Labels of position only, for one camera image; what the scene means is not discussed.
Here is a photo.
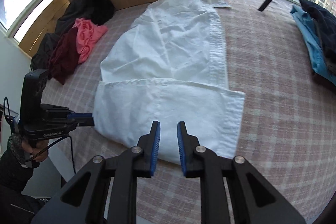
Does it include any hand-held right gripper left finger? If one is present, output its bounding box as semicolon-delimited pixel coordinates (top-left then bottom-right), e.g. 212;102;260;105
31;120;161;224

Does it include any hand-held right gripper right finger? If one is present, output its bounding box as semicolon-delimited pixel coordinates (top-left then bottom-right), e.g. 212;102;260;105
177;121;306;224

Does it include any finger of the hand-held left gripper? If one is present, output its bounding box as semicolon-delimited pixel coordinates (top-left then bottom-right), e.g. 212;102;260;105
67;113;93;119
67;118;95;132

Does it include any white shirt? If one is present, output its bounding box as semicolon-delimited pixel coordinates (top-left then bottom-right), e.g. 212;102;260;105
93;0;246;164

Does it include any person's left forearm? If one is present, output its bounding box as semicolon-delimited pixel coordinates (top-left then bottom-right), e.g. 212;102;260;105
0;151;34;193

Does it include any person's left hand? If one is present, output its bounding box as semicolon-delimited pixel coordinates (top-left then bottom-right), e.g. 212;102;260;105
9;133;50;168

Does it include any maroon garment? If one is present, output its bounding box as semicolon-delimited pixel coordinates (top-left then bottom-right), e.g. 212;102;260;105
48;28;80;85

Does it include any pink garment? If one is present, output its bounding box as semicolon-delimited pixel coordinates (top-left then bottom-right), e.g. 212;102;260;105
72;18;109;64

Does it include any pine wood panel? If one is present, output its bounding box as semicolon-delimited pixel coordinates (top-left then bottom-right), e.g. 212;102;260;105
20;0;70;51

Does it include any dark grey garment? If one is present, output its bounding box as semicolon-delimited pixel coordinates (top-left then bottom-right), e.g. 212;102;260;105
31;0;93;64

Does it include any person's black jacket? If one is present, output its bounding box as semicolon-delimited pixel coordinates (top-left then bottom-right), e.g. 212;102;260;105
0;189;53;224

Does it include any black garment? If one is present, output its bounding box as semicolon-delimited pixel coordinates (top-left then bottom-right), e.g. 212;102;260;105
91;0;115;25

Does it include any folded blue garment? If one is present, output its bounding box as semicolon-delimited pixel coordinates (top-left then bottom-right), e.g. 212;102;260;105
290;5;336;81

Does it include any folded navy garment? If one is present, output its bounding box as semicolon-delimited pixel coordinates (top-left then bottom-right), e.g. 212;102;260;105
299;0;336;69

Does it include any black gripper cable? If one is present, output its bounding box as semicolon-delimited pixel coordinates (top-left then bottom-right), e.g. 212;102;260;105
3;97;76;174

